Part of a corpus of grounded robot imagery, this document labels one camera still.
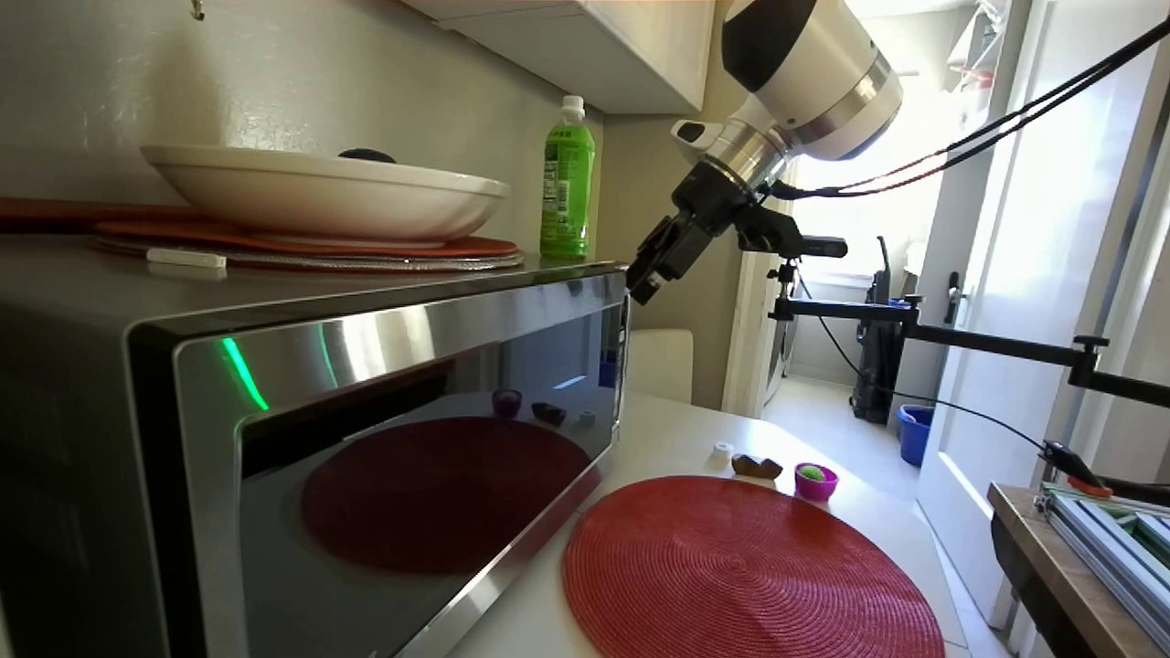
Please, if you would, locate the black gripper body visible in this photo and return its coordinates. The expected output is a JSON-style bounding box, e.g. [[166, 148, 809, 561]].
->
[[625, 166, 779, 304]]

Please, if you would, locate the microwave door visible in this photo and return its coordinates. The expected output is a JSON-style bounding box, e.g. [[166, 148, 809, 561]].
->
[[174, 275, 625, 658]]

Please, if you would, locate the stainless steel microwave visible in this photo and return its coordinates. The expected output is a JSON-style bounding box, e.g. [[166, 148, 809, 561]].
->
[[0, 236, 630, 658]]

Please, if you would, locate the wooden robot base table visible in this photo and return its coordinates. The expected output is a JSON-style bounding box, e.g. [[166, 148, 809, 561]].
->
[[989, 487, 1165, 658]]

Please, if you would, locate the green plastic bottle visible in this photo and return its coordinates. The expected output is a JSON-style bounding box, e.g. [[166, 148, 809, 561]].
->
[[540, 97, 595, 262]]

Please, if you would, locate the small brown block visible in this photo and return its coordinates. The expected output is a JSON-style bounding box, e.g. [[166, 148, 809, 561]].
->
[[731, 452, 783, 482]]

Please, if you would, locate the purple cup with green ball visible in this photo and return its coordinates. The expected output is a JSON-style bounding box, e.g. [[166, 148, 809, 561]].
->
[[795, 461, 839, 500]]

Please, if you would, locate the blue bucket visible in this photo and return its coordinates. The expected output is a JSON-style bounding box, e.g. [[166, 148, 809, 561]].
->
[[901, 405, 931, 467]]

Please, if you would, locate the round red placemat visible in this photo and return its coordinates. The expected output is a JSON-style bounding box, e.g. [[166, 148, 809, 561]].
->
[[560, 476, 945, 658]]

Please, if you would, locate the white bowl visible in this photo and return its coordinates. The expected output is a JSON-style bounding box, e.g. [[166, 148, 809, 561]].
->
[[144, 148, 508, 242]]

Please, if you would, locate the white wall cabinet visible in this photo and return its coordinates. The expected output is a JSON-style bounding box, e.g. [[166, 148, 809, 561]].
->
[[405, 0, 717, 116]]

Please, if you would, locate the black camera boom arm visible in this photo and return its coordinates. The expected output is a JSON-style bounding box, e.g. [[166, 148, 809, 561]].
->
[[770, 259, 1170, 409]]

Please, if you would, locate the black cable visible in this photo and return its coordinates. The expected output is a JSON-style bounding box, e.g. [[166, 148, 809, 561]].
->
[[770, 13, 1170, 206]]

